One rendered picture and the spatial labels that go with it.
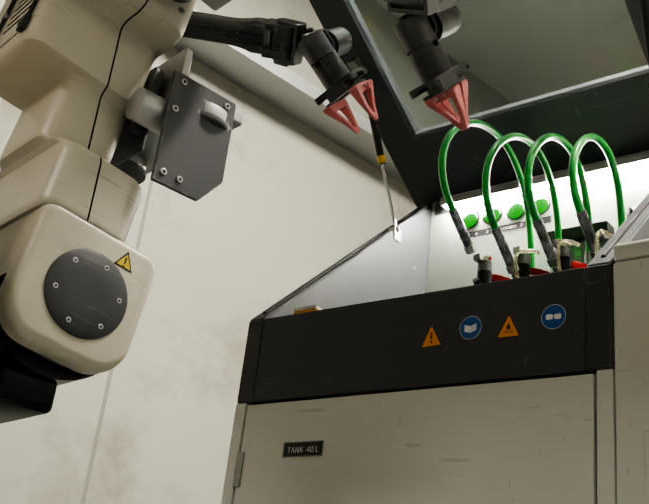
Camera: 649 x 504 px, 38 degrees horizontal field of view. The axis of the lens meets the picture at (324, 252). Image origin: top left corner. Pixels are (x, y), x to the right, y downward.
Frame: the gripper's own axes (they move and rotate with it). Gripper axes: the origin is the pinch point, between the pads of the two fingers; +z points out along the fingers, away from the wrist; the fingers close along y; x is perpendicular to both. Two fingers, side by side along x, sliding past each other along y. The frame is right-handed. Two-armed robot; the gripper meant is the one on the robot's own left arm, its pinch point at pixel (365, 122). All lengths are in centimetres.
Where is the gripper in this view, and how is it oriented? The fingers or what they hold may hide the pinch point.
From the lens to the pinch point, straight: 182.0
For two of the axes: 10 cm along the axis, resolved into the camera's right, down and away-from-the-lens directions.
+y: -6.7, 4.3, 6.0
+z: 5.5, 8.3, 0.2
